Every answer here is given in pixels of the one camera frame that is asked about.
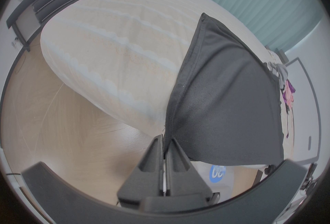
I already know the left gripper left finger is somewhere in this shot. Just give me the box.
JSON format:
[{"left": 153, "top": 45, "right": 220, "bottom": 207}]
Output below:
[{"left": 117, "top": 134, "right": 166, "bottom": 201}]

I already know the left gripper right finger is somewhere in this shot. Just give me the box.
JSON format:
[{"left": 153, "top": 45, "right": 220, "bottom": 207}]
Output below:
[{"left": 166, "top": 137, "right": 213, "bottom": 199}]

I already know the black T-shirt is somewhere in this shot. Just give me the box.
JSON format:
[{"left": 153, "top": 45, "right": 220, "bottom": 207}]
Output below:
[{"left": 164, "top": 13, "right": 285, "bottom": 167}]

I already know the bed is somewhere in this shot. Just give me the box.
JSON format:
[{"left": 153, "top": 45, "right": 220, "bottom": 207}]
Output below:
[{"left": 40, "top": 0, "right": 323, "bottom": 170}]

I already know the grey knitted garment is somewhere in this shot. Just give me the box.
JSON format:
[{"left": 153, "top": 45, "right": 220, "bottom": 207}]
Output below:
[{"left": 268, "top": 62, "right": 289, "bottom": 89}]

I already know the white printed pillow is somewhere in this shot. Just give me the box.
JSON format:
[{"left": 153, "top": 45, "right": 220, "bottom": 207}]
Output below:
[{"left": 266, "top": 46, "right": 279, "bottom": 63}]

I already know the grey bedside table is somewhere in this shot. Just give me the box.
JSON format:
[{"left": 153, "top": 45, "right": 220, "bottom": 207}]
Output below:
[{"left": 274, "top": 47, "right": 290, "bottom": 64}]

